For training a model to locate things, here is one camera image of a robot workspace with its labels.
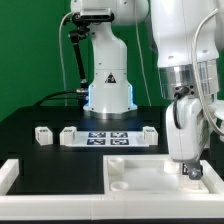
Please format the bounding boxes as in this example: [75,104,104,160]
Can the black cables at base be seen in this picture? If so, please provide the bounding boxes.
[33,87,89,108]

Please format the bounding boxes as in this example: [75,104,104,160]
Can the camera on black mount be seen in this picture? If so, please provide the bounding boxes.
[69,8,115,89]

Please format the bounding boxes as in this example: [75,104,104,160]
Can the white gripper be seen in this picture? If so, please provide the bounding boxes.
[166,97,211,180]

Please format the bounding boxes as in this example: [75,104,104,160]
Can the white cable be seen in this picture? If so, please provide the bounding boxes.
[58,11,75,107]

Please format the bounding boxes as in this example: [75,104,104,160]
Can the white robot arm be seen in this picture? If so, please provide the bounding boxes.
[70,0,224,180]

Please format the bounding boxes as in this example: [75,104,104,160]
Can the white U-shaped obstacle fence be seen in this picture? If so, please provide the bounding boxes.
[0,159,224,220]

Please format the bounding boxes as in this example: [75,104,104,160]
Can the white marker base plate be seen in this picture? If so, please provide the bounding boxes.
[64,131,148,147]

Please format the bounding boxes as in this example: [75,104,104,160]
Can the white square tabletop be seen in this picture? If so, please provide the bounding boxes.
[103,155,209,194]

